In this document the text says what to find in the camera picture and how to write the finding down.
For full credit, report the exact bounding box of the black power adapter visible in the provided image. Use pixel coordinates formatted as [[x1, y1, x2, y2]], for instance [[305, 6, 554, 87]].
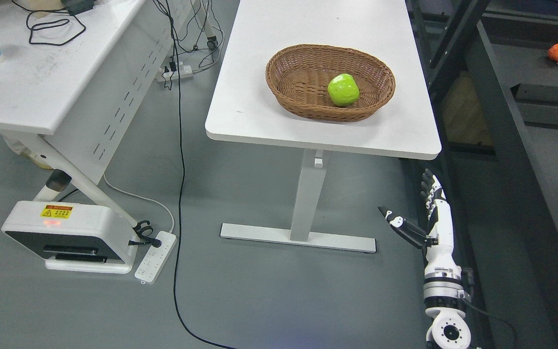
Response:
[[61, 0, 95, 16]]

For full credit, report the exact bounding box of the brown wicker basket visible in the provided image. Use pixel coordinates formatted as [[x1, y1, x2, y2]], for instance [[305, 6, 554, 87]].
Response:
[[265, 44, 396, 122]]

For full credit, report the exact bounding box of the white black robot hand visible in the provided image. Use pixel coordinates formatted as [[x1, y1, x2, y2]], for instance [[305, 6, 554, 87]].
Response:
[[378, 169, 456, 268]]

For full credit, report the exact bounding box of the long black floor cable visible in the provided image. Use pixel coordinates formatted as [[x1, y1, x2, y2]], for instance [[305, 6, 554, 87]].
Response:
[[160, 0, 236, 349]]

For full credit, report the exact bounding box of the white power strip near device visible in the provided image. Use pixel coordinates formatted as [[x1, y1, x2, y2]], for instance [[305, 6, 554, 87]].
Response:
[[134, 231, 178, 285]]

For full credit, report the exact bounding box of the green apple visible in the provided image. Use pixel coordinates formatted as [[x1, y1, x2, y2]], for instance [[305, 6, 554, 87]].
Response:
[[327, 73, 360, 107]]

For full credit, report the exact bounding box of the white box device on floor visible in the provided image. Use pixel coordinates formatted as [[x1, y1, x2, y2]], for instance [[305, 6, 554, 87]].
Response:
[[1, 201, 138, 274]]

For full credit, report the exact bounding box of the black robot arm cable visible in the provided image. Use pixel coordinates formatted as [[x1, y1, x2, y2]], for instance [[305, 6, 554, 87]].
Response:
[[461, 268, 517, 349]]

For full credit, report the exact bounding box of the white standing desk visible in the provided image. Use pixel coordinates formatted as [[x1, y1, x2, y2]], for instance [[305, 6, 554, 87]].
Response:
[[204, 0, 441, 253]]

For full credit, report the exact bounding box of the white power strip far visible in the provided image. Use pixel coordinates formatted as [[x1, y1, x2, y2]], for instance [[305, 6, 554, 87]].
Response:
[[155, 65, 193, 82]]

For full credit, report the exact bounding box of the white folding table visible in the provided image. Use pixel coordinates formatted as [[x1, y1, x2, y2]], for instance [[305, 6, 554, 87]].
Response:
[[0, 0, 192, 226]]

